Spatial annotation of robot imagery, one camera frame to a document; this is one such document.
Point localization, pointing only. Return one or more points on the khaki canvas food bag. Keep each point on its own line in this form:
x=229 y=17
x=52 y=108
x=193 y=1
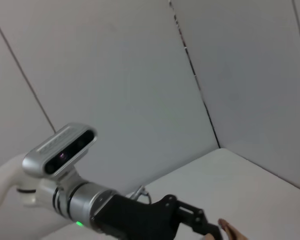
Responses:
x=233 y=232

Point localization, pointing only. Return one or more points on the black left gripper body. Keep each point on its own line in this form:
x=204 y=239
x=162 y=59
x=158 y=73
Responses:
x=135 y=220

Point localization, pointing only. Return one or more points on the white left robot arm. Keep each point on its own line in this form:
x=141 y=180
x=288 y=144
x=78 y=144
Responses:
x=5 y=177

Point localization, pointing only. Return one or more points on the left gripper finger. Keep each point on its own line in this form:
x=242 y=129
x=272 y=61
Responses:
x=197 y=217
x=190 y=235

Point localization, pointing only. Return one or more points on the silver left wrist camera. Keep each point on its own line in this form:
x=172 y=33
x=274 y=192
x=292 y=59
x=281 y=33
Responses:
x=62 y=147

